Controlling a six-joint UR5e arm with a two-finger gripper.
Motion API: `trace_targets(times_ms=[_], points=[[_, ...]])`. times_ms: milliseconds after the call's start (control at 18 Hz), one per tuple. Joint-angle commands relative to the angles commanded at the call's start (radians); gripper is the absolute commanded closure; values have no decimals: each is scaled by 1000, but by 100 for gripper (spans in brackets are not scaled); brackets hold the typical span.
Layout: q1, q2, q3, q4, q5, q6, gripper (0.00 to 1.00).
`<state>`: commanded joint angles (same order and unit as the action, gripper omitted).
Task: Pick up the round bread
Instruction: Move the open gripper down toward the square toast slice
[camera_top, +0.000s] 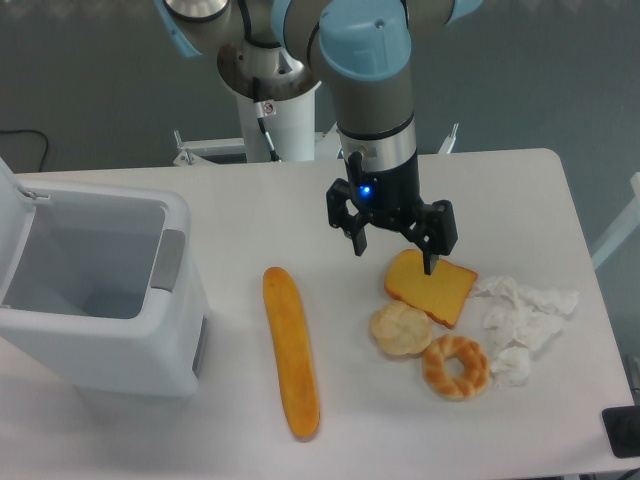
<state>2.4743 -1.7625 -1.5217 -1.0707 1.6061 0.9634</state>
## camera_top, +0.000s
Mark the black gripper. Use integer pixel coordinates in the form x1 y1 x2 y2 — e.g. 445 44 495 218
326 153 458 275

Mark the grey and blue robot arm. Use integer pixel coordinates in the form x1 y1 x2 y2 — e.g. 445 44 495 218
156 1 477 274

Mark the pale round bread roll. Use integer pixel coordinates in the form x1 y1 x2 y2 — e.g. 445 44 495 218
369 300 433 356

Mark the orange toast slice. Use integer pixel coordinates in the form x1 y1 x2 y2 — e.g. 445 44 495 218
384 250 478 329

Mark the long orange baguette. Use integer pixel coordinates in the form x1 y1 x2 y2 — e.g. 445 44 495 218
263 267 320 439

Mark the crumpled white tissue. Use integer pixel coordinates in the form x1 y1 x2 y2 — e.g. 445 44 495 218
470 276 580 388

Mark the white plastic trash bin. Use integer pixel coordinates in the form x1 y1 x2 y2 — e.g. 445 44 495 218
1 167 210 397

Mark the black device at table edge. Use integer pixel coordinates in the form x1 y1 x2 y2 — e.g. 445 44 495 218
602 405 639 458

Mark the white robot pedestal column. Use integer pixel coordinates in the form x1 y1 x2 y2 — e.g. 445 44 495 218
235 82 321 163

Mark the braided ring bread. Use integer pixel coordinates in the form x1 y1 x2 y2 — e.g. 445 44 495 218
422 334 490 400

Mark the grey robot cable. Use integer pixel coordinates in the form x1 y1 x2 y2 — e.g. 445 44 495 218
252 77 281 163

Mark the white frame bar right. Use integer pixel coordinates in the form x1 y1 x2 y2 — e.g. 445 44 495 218
591 172 639 270

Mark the black cable on floor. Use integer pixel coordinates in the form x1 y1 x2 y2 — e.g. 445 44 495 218
0 129 50 175

